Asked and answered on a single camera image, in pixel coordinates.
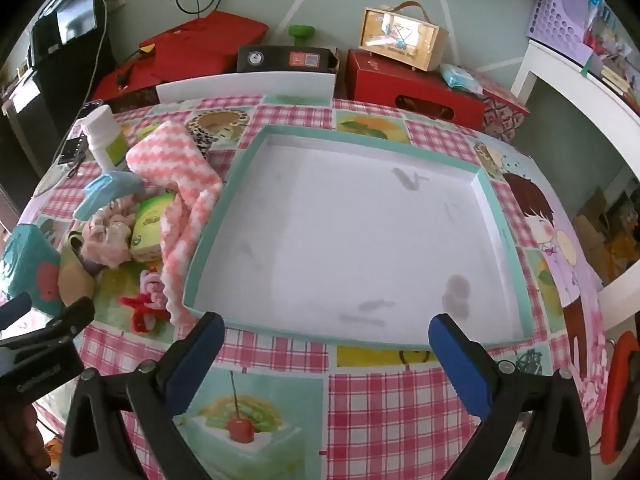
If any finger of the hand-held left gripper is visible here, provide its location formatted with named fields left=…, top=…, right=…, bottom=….
left=0, top=292, right=33, bottom=333
left=0, top=296, right=96, bottom=361

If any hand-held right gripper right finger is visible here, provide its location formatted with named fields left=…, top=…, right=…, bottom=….
left=428, top=313, right=593, bottom=480

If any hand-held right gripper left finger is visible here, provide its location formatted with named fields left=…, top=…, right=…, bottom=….
left=62, top=311, right=226, bottom=480

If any pink plush toy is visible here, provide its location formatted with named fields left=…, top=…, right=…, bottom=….
left=80, top=197, right=138, bottom=268

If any green tissue pack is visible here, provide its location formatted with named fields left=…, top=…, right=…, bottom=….
left=129, top=194, right=177, bottom=263

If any blue face mask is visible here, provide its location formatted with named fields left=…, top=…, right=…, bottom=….
left=72, top=170, right=146, bottom=221

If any teal rimmed white tray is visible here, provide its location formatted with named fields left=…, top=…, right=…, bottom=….
left=181, top=122, right=538, bottom=348

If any white bottle green label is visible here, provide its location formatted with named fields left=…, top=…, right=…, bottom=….
left=77, top=105, right=132, bottom=173

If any pink white striped towel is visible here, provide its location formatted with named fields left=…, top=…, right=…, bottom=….
left=125, top=119, right=223, bottom=326

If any leopard print cloth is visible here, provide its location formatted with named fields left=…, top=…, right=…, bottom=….
left=187, top=125, right=216, bottom=161

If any person's left hand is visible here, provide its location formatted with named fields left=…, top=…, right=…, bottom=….
left=0, top=402, right=48, bottom=478

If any beige egg shaped sponge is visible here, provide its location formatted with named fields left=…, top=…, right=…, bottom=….
left=59, top=260, right=97, bottom=306

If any teal pouch red print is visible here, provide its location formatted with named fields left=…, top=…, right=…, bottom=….
left=0, top=224, right=63, bottom=317

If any red pink chenille toy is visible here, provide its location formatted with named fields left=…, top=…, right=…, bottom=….
left=119, top=267, right=173, bottom=333

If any orange curved plastic object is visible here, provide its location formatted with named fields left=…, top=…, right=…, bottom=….
left=600, top=332, right=640, bottom=466

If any black cabinet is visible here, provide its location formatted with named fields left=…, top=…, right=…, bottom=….
left=0, top=67, right=66, bottom=161

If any brown cardboard box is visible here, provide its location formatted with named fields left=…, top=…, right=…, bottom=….
left=574, top=185, right=640, bottom=286

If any white foam board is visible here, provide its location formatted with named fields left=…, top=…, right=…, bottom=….
left=156, top=71, right=336, bottom=107

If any blue wet wipes pack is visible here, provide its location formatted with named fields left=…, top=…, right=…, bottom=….
left=440, top=64, right=486, bottom=95

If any red box with window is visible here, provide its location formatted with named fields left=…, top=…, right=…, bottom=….
left=346, top=49, right=488, bottom=126

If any black monitor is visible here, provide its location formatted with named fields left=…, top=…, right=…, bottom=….
left=27, top=0, right=103, bottom=68

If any plain red gift box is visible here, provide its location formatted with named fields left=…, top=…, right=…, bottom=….
left=140, top=10, right=269, bottom=78

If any black cardboard box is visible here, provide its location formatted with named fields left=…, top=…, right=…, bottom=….
left=236, top=45, right=341, bottom=75

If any white side table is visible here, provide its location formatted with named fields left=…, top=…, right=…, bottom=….
left=510, top=39, right=640, bottom=131

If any stack of colourful books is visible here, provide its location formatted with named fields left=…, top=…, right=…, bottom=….
left=582, top=0, right=640, bottom=111

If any green dumbbell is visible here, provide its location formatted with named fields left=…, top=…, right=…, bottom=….
left=288, top=25, right=317, bottom=47

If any purple perforated basket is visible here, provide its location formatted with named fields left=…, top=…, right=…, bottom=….
left=526, top=0, right=591, bottom=66

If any black plug with cable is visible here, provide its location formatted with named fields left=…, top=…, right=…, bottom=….
left=116, top=47, right=151, bottom=86

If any smartphone with charging cable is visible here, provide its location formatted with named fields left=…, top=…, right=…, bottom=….
left=80, top=0, right=111, bottom=111

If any wooden box leather handle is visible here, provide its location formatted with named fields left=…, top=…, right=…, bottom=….
left=358, top=1, right=448, bottom=72

